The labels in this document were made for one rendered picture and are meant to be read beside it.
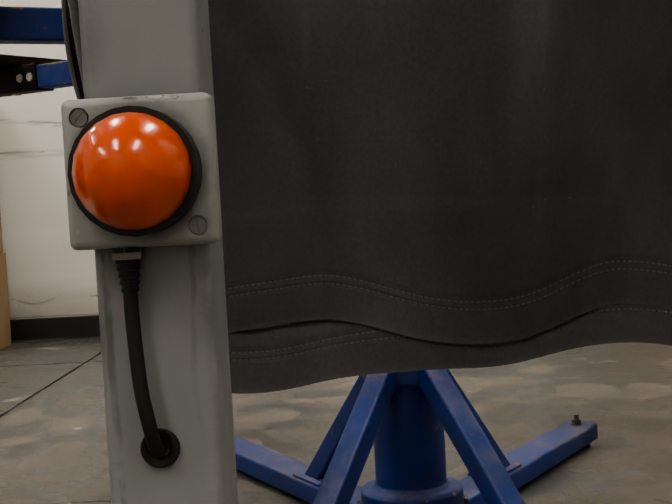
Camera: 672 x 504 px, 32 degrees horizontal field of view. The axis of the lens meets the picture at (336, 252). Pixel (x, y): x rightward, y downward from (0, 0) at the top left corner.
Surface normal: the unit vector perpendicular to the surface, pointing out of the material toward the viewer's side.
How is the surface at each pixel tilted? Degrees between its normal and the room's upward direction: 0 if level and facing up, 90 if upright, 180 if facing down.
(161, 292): 90
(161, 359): 90
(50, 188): 90
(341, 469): 43
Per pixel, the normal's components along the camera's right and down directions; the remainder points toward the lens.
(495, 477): 0.26, -0.72
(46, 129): -0.03, 0.06
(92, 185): -0.50, 0.24
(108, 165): -0.21, -0.11
